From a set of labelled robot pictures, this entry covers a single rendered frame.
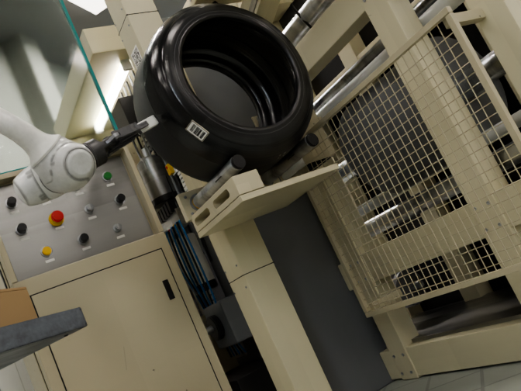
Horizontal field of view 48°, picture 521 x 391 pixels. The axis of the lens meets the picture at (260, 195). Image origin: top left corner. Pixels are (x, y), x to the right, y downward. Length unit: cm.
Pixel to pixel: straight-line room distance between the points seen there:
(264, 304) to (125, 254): 53
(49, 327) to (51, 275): 97
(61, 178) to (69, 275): 72
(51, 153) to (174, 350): 95
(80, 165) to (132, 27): 96
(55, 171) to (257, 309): 89
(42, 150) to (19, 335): 52
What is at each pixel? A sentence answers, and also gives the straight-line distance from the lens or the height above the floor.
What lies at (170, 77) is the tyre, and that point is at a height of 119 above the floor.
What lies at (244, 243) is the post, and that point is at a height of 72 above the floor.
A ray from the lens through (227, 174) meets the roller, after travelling 173.
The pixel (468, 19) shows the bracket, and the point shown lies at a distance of 174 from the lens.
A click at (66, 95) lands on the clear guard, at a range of 238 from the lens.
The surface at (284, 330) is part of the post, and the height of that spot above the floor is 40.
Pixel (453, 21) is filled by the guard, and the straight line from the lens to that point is 166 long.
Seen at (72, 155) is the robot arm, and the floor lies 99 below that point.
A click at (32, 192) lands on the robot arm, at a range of 158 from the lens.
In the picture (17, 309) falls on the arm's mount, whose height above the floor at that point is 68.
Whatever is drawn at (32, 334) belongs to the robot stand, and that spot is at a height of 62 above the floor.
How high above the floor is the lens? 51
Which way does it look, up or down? 9 degrees up
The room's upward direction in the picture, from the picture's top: 25 degrees counter-clockwise
